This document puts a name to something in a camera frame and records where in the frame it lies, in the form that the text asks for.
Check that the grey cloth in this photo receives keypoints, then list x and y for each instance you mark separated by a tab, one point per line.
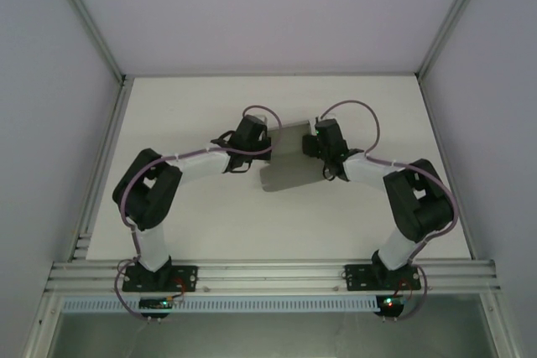
289	173

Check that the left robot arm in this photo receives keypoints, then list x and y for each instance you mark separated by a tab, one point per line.
147	198

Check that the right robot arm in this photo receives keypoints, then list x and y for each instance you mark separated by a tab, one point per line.
411	207

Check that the aluminium table side rail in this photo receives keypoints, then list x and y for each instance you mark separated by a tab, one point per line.
104	165
435	123

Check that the aluminium mounting rail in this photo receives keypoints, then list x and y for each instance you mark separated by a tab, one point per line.
268	276

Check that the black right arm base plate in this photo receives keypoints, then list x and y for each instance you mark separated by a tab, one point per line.
356	278

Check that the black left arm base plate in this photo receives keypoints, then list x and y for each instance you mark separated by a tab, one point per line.
189	278

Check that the aluminium upright post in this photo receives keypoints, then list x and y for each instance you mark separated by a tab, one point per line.
86	14
458	14

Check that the aluminium frame leg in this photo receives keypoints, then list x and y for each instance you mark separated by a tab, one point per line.
497	324
42	324

